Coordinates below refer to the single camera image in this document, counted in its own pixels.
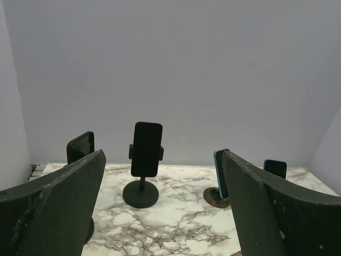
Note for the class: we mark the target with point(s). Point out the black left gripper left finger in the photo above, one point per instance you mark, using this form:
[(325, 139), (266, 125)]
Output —
[(51, 214)]

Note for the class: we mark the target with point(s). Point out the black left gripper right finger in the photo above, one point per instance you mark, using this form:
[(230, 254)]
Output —
[(274, 216)]

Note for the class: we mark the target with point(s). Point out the black round phone stand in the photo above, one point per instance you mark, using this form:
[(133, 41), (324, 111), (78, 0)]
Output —
[(90, 231), (141, 193)]

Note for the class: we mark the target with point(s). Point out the dark blue phone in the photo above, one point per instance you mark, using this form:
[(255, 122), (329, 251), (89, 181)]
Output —
[(277, 168)]

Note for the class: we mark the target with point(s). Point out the round wooden phone stand left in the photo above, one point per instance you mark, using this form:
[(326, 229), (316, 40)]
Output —
[(212, 197)]

